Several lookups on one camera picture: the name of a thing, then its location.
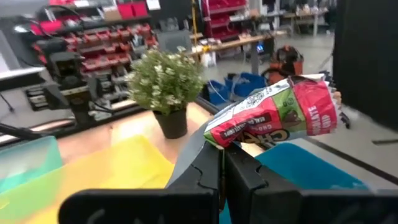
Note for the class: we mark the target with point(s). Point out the black divider screen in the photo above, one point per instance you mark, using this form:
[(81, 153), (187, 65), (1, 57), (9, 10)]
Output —
[(367, 62)]

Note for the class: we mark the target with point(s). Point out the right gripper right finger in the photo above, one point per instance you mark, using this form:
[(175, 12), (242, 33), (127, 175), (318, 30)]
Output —
[(248, 186)]

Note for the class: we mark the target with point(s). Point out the green plant in black pot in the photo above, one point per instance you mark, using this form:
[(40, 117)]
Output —
[(164, 81)]

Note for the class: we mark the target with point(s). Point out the wooden workbench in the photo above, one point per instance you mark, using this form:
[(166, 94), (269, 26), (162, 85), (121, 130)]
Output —
[(236, 42)]

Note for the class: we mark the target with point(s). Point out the dark blue plastic bin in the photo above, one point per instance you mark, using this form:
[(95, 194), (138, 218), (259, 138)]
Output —
[(298, 168)]

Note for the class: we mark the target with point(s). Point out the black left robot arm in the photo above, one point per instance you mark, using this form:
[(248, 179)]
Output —
[(66, 71)]

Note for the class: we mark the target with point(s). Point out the red parts bin rack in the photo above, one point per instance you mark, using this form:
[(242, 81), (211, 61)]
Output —
[(224, 18), (102, 46)]

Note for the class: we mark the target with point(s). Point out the blue floor crate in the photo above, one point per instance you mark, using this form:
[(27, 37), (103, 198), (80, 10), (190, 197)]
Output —
[(217, 95), (245, 85)]

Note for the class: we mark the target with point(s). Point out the yellow translucent plastic bin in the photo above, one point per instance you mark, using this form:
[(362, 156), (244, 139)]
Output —
[(118, 165)]

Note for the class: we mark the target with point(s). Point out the teal translucent plastic bin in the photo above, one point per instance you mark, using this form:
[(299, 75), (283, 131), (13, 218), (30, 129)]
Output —
[(28, 158)]

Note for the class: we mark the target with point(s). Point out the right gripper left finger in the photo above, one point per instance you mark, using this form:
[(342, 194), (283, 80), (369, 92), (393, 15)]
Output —
[(199, 174)]

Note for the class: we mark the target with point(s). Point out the orange black shop vacuum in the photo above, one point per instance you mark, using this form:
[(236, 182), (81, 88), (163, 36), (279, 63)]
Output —
[(286, 62)]

